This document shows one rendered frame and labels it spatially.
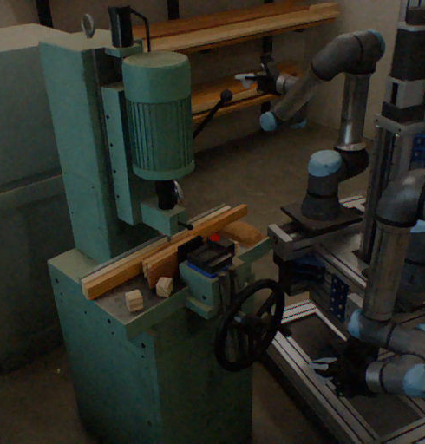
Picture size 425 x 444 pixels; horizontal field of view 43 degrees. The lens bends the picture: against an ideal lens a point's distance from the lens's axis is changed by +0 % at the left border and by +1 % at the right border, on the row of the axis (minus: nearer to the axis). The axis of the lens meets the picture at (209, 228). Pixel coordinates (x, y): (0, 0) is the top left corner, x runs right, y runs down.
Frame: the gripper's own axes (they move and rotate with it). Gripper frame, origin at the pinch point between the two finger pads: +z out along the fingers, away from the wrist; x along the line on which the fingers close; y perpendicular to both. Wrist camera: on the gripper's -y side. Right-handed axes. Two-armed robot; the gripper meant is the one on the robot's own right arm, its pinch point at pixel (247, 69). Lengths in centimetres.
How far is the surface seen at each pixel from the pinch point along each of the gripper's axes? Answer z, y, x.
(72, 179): -21, 1, -97
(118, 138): -43, -17, -88
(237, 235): -61, 23, -64
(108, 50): -39, -39, -82
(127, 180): -45, -4, -90
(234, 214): -51, 23, -56
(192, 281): -72, 19, -91
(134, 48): -43, -38, -77
